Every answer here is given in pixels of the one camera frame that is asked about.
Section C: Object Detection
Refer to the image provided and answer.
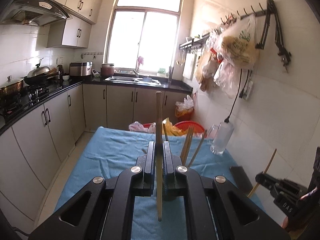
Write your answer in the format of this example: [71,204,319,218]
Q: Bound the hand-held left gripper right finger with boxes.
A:
[162,141,292,240]

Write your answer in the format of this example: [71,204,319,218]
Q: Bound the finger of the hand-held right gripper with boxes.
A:
[255,171,278,193]

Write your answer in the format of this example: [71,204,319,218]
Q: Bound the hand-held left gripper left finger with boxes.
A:
[29,141,157,240]

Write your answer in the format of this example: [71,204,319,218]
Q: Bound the yellow plastic bag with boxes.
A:
[162,117,186,137]

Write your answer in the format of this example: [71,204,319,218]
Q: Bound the blue tablecloth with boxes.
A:
[53,126,271,240]

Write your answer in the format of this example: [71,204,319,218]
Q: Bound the crumpled clear plastic bag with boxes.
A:
[128,121,157,133]

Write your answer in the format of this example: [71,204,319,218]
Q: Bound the large red basin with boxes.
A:
[175,120,204,137]

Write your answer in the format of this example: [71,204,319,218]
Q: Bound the tall clear glass cup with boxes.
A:
[210,120,235,156]

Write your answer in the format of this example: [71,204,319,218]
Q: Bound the beige base cabinets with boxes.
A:
[0,84,193,228]

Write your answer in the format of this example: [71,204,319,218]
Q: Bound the steel sink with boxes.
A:
[105,75,163,85]

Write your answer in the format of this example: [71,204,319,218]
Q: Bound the white power strip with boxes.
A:
[243,80,254,101]

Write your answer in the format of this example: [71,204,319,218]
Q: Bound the white cutting board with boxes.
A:
[182,52,198,81]

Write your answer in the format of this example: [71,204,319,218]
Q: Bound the brown clay pot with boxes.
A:
[100,63,115,78]

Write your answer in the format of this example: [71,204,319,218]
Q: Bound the tan plastic bag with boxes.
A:
[194,50,218,92]

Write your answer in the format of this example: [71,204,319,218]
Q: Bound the black kitchen countertop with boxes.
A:
[0,75,194,136]

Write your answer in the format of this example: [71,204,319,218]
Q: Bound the silver rice cooker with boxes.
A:
[69,61,93,77]

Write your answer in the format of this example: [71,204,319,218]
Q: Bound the kitchen window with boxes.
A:
[102,0,182,77]

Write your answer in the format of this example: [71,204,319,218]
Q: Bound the plastic bag with beige contents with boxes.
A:
[220,15,261,69]

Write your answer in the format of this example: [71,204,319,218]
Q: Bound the gas stove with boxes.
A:
[0,84,51,117]

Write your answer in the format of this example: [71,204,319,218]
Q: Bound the wok with steel lid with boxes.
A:
[23,58,62,86]

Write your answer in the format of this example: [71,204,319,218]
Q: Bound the golden cooking pot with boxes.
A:
[0,75,25,98]

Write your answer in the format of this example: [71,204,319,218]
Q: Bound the range hood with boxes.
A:
[0,0,73,27]

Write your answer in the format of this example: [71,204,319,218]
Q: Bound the black power cable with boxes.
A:
[223,68,243,124]

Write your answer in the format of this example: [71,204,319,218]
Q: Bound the black wall rack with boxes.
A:
[179,33,213,53]

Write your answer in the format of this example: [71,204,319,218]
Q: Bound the small white wall cabinet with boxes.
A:
[46,18,93,49]

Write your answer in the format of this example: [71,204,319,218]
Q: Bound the wall hook rail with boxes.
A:
[220,2,271,27]

